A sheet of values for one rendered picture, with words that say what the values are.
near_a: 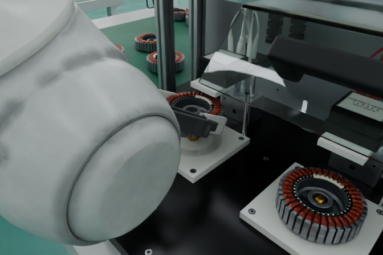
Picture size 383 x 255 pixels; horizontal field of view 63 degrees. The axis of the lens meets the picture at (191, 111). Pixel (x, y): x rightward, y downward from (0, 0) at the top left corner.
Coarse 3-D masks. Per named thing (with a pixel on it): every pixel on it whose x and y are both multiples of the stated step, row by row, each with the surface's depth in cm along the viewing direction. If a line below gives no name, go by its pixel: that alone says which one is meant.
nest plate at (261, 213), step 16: (272, 192) 47; (256, 208) 44; (272, 208) 44; (336, 208) 44; (368, 208) 44; (256, 224) 42; (272, 224) 42; (368, 224) 42; (272, 240) 41; (288, 240) 40; (304, 240) 40; (352, 240) 40; (368, 240) 40
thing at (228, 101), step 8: (224, 96) 66; (224, 104) 67; (232, 104) 65; (240, 104) 63; (224, 112) 67; (232, 112) 66; (240, 112) 64; (248, 112) 62; (256, 112) 64; (240, 120) 65; (248, 120) 63
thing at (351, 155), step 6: (324, 138) 42; (318, 144) 42; (324, 144) 41; (330, 144) 41; (336, 144) 41; (330, 150) 41; (336, 150) 40; (342, 150) 40; (348, 150) 40; (342, 156) 40; (348, 156) 39; (354, 156) 39; (360, 156) 39; (360, 162) 39
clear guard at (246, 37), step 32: (288, 0) 29; (320, 0) 29; (352, 0) 29; (256, 32) 26; (288, 32) 24; (320, 32) 23; (352, 32) 22; (224, 64) 26; (256, 64) 25; (256, 96) 24; (288, 96) 23; (320, 96) 21; (352, 96) 20; (320, 128) 21; (352, 128) 20
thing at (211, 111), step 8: (176, 96) 57; (184, 96) 58; (192, 96) 58; (200, 96) 57; (208, 96) 57; (176, 104) 56; (184, 104) 58; (192, 104) 58; (200, 104) 58; (208, 104) 56; (216, 104) 55; (200, 112) 54; (208, 112) 53; (216, 112) 52; (184, 136) 51; (192, 136) 52
